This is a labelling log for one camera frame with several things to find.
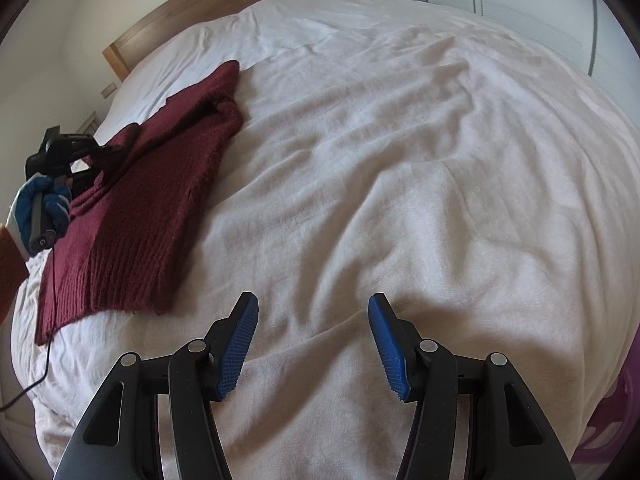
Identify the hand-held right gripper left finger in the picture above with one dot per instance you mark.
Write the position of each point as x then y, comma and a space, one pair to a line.
237, 347

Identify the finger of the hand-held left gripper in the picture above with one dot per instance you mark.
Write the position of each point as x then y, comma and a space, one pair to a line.
107, 151
95, 172

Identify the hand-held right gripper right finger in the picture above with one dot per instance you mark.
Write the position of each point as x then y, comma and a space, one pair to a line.
390, 352

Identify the maroon knitted sweater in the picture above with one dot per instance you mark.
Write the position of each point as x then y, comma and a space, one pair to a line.
145, 200

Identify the person's left hand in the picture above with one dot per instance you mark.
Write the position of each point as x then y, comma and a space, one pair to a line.
56, 206

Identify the wooden headboard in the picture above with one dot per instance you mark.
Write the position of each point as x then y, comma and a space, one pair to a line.
200, 5

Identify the bed with white sheet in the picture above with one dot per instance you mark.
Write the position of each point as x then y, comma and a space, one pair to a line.
400, 160

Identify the purple cloth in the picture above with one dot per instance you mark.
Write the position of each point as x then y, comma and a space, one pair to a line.
615, 420

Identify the white wardrobe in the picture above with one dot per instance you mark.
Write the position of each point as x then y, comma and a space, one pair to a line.
525, 0

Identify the beige wall switch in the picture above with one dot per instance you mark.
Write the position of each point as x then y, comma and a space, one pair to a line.
108, 91

